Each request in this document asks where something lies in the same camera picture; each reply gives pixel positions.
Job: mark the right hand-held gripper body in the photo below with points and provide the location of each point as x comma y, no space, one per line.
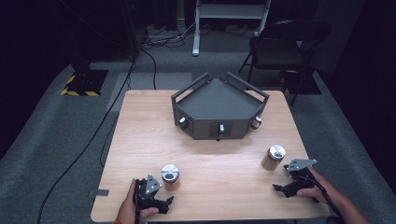
299,175

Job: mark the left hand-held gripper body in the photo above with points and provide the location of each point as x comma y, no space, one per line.
144,192

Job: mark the person's right hand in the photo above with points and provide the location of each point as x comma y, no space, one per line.
315,190

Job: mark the person's left hand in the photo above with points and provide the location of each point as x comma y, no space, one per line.
127,209

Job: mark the spice jar with silver lid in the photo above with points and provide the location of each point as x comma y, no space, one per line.
170,176
273,157

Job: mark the grey tape strip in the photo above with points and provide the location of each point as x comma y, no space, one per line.
102,192

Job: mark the black base under chair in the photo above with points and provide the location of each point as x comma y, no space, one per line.
306,84

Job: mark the grey corner rack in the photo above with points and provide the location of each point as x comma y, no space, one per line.
218,104

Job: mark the black folding chair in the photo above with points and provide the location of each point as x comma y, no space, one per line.
277,49

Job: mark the black base with striped edge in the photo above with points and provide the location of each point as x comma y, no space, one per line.
84,82

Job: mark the white metal stand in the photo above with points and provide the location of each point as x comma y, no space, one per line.
230,11

